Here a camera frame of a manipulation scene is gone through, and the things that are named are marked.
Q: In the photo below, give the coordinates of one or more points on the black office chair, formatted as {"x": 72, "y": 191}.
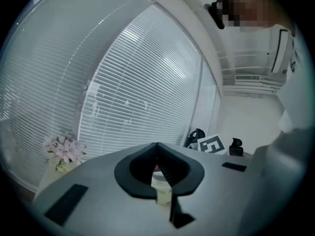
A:
{"x": 197, "y": 136}
{"x": 236, "y": 147}

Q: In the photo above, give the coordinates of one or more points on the person's head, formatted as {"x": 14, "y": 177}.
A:
{"x": 253, "y": 6}

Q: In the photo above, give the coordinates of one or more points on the black head-worn camera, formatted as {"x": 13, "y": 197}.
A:
{"x": 217, "y": 16}

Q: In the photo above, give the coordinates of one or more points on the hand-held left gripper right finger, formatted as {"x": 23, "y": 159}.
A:
{"x": 221, "y": 185}

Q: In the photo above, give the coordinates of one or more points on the white ceiling air vent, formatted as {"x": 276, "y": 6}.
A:
{"x": 247, "y": 78}

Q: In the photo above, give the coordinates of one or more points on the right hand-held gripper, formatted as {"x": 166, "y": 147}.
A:
{"x": 212, "y": 145}

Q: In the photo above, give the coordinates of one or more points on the white linear ceiling lamp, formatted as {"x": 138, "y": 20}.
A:
{"x": 280, "y": 53}

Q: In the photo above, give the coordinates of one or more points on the pink potted flowers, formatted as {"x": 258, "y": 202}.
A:
{"x": 65, "y": 149}

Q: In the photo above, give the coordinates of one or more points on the white window blinds panel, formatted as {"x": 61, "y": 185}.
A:
{"x": 217, "y": 112}
{"x": 147, "y": 82}
{"x": 49, "y": 70}
{"x": 205, "y": 102}

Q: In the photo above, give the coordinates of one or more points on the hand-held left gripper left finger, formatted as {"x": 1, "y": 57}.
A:
{"x": 98, "y": 181}

